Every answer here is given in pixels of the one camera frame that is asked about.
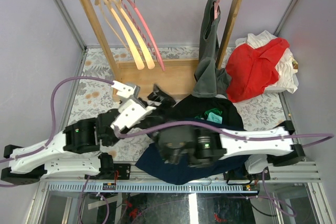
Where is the navy blue t-shirt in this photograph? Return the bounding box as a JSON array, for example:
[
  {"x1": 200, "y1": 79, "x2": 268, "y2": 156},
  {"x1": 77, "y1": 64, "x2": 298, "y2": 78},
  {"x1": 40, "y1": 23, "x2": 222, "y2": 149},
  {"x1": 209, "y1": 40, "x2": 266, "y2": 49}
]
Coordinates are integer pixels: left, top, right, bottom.
[{"x1": 135, "y1": 143, "x2": 249, "y2": 185}]

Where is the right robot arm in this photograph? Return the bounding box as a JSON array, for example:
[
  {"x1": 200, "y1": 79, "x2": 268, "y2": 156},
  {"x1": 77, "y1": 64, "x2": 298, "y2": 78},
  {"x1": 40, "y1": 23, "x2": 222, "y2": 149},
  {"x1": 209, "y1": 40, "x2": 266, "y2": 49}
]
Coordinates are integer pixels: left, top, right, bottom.
[{"x1": 123, "y1": 95, "x2": 304, "y2": 167}]

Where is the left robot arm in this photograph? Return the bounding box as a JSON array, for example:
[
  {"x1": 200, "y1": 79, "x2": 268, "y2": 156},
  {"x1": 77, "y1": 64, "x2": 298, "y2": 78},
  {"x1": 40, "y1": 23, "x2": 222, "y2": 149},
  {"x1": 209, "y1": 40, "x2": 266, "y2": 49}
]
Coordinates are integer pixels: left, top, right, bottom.
[{"x1": 1, "y1": 109, "x2": 119, "y2": 187}]

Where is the black t-shirt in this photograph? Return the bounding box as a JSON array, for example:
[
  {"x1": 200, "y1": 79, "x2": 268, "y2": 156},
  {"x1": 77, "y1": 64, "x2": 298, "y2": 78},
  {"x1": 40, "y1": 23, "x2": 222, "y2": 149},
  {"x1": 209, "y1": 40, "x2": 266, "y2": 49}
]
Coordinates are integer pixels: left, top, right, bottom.
[{"x1": 146, "y1": 96, "x2": 246, "y2": 133}]

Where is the teal t-shirt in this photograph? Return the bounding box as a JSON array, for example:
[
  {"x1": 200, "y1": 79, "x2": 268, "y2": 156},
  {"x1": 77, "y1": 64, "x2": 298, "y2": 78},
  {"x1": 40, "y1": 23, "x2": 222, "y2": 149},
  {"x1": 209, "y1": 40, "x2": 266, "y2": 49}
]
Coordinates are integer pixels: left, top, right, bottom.
[{"x1": 206, "y1": 112, "x2": 223, "y2": 124}]

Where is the grey t-shirt on hanger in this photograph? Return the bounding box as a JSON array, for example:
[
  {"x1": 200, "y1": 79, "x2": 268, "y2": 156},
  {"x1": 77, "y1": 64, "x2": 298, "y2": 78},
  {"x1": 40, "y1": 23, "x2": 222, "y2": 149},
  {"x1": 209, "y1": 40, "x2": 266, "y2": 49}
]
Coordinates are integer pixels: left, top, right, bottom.
[{"x1": 192, "y1": 0, "x2": 232, "y2": 98}]

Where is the pink twisted-bar hanger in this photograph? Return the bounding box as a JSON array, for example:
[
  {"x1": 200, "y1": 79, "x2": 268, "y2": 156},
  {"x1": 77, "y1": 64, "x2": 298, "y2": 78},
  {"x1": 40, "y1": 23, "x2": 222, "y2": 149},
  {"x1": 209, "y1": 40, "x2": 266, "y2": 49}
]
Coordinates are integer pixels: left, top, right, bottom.
[{"x1": 122, "y1": 0, "x2": 165, "y2": 71}]

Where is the red t-shirt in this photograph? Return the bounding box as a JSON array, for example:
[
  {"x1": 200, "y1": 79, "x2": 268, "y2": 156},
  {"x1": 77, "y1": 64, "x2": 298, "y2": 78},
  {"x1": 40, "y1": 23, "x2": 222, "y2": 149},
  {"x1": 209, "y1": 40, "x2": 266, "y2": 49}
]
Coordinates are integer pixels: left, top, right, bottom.
[{"x1": 226, "y1": 38, "x2": 289, "y2": 103}]

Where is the light wooden hanger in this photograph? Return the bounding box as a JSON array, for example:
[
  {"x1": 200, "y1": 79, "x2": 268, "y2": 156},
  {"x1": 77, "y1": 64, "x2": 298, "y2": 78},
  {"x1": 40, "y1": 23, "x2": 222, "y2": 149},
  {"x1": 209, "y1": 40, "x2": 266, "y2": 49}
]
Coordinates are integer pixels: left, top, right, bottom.
[
  {"x1": 94, "y1": 0, "x2": 145, "y2": 71},
  {"x1": 115, "y1": 0, "x2": 155, "y2": 69}
]

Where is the light wooden hanger left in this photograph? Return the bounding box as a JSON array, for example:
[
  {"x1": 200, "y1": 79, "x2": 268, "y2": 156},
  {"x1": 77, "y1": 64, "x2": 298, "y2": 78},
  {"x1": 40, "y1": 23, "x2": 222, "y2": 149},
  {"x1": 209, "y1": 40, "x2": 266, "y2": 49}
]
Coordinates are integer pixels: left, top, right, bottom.
[{"x1": 94, "y1": 0, "x2": 145, "y2": 71}]

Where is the wooden clothes rack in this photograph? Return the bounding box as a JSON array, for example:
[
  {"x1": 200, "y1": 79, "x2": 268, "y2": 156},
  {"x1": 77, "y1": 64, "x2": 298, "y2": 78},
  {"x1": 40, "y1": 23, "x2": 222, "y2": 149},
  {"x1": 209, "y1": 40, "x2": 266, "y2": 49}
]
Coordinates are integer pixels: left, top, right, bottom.
[{"x1": 79, "y1": 0, "x2": 242, "y2": 99}]

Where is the floral table mat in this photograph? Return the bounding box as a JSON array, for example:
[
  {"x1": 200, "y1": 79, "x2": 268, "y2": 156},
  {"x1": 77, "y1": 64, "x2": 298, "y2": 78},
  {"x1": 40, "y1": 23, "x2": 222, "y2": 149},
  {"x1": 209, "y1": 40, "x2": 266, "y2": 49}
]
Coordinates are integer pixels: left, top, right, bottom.
[{"x1": 60, "y1": 46, "x2": 292, "y2": 162}]

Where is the green garment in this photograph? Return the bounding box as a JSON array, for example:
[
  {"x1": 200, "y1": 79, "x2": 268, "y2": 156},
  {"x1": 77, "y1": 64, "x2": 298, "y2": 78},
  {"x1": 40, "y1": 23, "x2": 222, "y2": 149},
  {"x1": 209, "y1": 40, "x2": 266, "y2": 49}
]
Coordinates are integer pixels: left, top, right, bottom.
[{"x1": 195, "y1": 108, "x2": 223, "y2": 122}]

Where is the white garment pile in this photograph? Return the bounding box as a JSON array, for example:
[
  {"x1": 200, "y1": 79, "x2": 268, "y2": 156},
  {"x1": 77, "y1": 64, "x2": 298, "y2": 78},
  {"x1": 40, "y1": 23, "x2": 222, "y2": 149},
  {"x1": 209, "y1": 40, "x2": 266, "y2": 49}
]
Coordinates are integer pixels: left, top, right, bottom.
[{"x1": 235, "y1": 30, "x2": 299, "y2": 93}]

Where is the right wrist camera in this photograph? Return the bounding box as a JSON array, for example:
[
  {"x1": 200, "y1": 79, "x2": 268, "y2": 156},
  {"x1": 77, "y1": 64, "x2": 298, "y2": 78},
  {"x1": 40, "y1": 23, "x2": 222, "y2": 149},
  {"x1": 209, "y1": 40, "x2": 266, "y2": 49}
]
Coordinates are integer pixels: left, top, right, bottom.
[{"x1": 110, "y1": 96, "x2": 156, "y2": 131}]

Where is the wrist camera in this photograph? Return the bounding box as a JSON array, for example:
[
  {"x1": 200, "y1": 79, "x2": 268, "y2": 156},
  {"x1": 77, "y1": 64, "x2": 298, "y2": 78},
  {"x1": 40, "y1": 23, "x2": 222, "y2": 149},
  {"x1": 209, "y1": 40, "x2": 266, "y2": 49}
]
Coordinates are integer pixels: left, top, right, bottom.
[
  {"x1": 110, "y1": 96, "x2": 156, "y2": 131},
  {"x1": 111, "y1": 80, "x2": 140, "y2": 102}
]

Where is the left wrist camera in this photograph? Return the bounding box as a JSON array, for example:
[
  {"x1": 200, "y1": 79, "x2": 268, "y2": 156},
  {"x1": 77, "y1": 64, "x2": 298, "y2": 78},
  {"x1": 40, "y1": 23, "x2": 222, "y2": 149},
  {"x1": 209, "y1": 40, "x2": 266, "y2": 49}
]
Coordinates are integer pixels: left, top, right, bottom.
[{"x1": 111, "y1": 80, "x2": 140, "y2": 102}]

